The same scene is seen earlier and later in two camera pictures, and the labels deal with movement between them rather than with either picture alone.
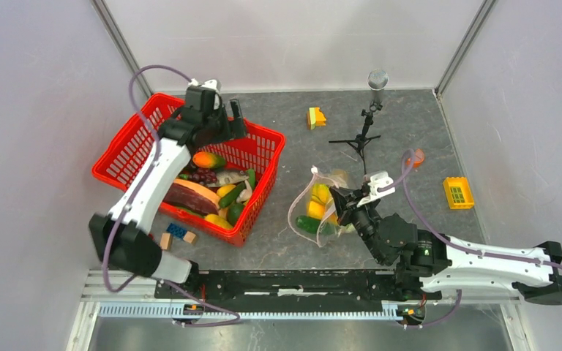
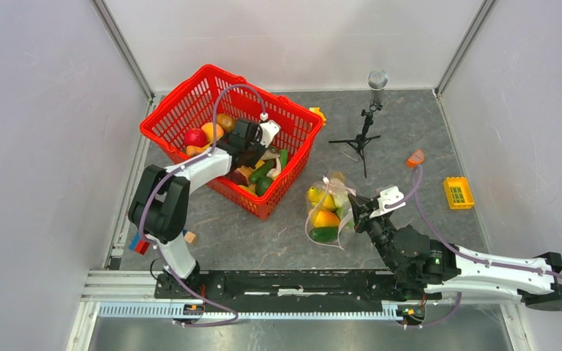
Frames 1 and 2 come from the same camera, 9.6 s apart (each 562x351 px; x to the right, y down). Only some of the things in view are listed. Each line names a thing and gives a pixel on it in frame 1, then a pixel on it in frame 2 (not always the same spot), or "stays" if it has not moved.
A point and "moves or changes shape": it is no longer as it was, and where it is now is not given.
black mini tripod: (361, 141) stays
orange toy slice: (419, 157) stays
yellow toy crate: (458, 192) stays
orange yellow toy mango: (316, 210) to (326, 219)
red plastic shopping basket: (130, 145) to (268, 132)
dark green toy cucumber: (308, 224) to (324, 234)
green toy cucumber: (231, 195) to (263, 170)
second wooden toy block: (189, 237) stays
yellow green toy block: (315, 118) stays
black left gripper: (239, 129) to (261, 150)
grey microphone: (377, 78) stays
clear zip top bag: (312, 211) moves or changes shape
